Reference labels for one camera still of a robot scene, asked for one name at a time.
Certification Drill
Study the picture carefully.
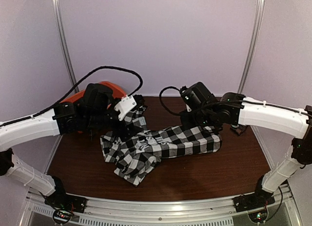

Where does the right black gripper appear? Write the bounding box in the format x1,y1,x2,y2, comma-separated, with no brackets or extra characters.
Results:
180,108,216,130

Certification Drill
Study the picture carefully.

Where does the black white checkered shirt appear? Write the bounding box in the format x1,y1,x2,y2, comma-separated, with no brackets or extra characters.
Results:
100,105,222,186

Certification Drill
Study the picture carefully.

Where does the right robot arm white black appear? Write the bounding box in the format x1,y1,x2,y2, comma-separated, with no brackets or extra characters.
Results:
179,82,312,207

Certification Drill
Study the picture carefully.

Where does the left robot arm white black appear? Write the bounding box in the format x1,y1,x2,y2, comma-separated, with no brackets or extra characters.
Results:
0,82,137,208

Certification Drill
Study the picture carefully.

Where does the small black brooch box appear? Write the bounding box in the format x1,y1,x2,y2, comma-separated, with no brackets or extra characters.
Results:
230,124,248,136

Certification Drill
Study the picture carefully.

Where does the orange plastic basin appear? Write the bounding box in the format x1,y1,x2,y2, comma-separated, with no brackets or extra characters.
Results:
60,81,126,134

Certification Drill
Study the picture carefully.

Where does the right black cable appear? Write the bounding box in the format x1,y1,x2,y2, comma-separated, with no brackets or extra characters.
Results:
159,86,188,117

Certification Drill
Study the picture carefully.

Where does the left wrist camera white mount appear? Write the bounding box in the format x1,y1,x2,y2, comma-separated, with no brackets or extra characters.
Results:
114,95,137,121

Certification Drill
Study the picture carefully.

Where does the aluminium front rail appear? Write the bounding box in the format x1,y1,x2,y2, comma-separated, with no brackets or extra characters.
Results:
24,189,297,226

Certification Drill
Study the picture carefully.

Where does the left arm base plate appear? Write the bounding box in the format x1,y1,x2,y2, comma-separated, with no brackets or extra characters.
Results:
43,193,87,213

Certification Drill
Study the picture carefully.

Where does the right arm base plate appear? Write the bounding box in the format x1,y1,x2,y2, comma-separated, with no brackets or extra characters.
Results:
232,193,275,212

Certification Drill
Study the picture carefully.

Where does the right aluminium corner post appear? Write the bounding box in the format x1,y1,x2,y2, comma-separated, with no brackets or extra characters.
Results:
237,0,265,94

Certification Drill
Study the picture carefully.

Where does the aluminium corner post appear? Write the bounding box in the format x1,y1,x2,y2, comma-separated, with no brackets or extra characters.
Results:
52,0,77,86
237,0,265,94

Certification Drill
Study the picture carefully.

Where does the left aluminium corner post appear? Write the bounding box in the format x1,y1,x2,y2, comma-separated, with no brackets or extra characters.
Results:
52,0,77,86

